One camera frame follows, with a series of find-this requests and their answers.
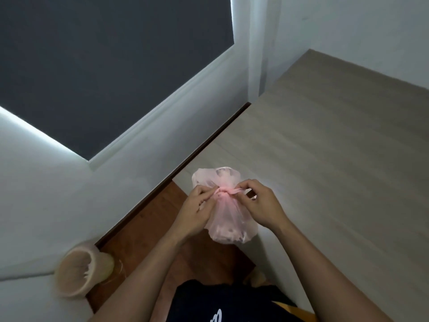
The person's right hand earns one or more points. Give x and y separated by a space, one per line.
264 207

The dark brown wooden baseboard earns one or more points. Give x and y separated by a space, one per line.
134 212

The person's black clothes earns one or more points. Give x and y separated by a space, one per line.
228 305

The person's right foot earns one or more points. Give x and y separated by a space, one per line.
256 278

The person's left forearm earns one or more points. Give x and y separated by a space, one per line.
140 285

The beige plastic wastebasket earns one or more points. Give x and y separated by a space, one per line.
97 264

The pink plastic bag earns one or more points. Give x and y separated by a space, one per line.
231 217

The person's left hand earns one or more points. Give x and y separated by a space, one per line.
192 217

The person's right forearm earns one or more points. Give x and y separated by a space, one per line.
328 281

